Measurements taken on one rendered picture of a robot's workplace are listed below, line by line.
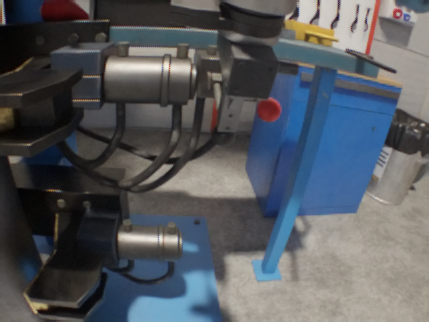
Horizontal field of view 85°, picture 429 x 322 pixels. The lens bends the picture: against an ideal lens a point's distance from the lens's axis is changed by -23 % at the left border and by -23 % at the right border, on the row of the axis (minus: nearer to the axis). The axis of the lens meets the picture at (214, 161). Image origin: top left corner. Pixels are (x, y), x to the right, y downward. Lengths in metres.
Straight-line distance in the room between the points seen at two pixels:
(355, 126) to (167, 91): 1.31
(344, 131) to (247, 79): 1.40
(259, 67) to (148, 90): 0.32
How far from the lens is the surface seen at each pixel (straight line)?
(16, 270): 0.85
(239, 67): 0.29
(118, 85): 0.58
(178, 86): 0.57
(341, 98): 1.59
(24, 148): 0.44
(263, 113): 0.42
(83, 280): 0.74
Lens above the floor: 1.10
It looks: 29 degrees down
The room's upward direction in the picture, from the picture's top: 7 degrees clockwise
